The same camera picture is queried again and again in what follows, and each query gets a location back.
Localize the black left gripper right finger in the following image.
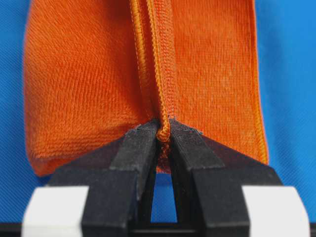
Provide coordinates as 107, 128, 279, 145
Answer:
169, 118, 309, 237

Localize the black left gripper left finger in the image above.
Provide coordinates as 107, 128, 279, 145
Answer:
20, 118, 158, 237

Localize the orange towel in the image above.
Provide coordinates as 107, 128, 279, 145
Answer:
24, 0, 268, 176

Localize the blue table cloth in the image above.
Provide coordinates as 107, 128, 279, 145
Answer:
0, 0, 316, 222

